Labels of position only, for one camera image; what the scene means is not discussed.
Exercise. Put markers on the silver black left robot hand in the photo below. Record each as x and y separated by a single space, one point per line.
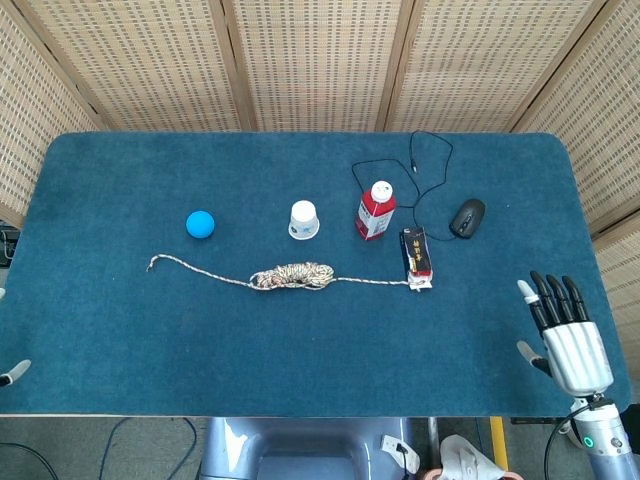
15 371

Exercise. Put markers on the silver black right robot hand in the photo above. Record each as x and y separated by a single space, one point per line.
580 355

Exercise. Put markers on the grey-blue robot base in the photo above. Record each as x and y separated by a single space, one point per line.
300 450

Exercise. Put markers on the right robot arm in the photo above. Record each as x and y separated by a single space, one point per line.
605 440

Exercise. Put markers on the black trouser leg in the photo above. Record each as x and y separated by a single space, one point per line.
631 420

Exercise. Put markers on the dark device beside table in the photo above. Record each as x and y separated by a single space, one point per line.
6 245

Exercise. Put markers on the blue carpet table mat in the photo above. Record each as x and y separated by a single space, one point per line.
150 340

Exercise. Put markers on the white sneaker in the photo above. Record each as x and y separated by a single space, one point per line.
465 457

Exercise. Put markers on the grey metal table leg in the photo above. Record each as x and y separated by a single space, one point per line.
433 432

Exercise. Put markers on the black computer mouse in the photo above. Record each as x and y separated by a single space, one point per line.
468 219

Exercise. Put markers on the dark snack packet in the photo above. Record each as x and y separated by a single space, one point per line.
416 255

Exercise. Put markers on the white socket panel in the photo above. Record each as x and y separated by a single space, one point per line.
395 445

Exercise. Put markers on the blue ball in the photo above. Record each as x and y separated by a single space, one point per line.
200 225

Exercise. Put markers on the red juice bottle white cap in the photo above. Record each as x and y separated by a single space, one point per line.
375 215

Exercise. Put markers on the white floral paper cup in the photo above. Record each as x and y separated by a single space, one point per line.
304 220

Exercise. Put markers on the woven bamboo folding screen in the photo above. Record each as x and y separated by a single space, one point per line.
320 60

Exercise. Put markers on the yellow post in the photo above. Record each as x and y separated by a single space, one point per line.
499 442

